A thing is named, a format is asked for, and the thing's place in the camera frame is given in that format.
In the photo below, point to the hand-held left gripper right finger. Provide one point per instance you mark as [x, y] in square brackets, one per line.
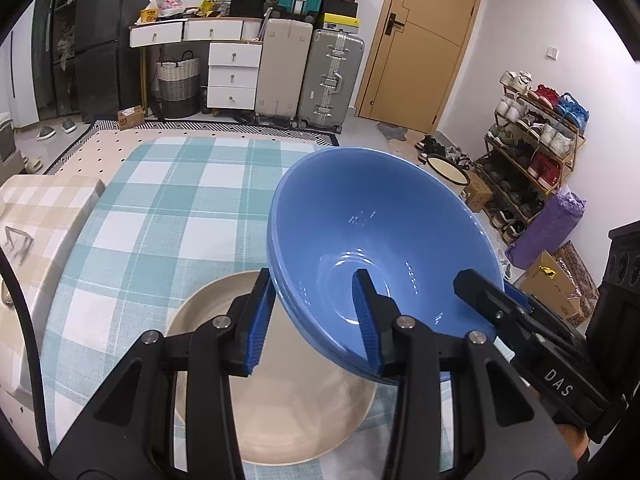
[367, 330]

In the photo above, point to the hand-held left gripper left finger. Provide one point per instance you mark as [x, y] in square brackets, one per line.
[261, 325]

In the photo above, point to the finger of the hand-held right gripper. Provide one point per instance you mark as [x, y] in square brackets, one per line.
[520, 296]
[482, 297]

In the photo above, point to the cream round plate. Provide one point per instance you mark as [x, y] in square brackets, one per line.
[300, 410]

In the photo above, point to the person's right hand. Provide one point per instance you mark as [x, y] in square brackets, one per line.
[572, 440]

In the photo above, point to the large open cardboard box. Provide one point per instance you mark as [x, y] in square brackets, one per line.
[547, 285]

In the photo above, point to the patterned paper bag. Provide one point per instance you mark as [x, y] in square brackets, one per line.
[580, 270]

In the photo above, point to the purple bag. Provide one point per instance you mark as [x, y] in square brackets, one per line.
[545, 230]

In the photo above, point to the brown cardboard cube box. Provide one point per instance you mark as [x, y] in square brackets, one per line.
[477, 192]

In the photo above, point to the round black rimmed mirror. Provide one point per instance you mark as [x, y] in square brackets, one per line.
[447, 170]

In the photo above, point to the shoe rack with shoes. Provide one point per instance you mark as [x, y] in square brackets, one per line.
[542, 165]

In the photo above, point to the pile of dark shoes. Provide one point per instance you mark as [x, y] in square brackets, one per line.
[435, 147]

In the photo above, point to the grey fur mat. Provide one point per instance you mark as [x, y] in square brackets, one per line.
[392, 132]

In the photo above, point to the wooden door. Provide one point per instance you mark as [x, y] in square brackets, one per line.
[420, 70]

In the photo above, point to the beige plaid tablecloth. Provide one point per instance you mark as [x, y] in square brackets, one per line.
[45, 210]

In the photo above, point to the small cardboard box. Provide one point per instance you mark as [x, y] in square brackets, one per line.
[131, 117]

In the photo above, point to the white drawer chest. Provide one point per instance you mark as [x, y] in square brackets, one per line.
[234, 77]

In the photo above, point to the woven laundry basket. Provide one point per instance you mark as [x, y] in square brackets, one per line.
[177, 90]

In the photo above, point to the metal phone stand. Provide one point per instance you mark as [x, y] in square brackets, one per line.
[22, 247]

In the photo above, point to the silver suitcase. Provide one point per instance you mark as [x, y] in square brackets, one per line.
[325, 80]

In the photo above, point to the beige suitcase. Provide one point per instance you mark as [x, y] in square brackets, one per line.
[282, 70]

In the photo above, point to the grey slipper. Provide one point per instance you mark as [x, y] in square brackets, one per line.
[46, 134]
[69, 126]

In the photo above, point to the beige slipper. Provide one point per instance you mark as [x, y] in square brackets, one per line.
[35, 165]

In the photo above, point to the black yellow shoe box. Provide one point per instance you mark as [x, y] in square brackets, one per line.
[340, 22]

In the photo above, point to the white dressing table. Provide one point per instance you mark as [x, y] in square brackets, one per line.
[155, 34]

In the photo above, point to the yellow snack packet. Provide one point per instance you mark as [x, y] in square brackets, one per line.
[210, 6]

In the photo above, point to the black refrigerator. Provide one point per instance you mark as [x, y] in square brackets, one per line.
[110, 35]

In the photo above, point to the dark glass display cabinet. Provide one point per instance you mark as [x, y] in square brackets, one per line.
[60, 60]

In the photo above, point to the white plastic bag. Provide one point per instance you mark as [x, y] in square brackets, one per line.
[167, 4]

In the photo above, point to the white wardrobe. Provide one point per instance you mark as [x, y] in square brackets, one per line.
[25, 85]

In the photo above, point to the white light switch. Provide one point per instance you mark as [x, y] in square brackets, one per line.
[552, 53]

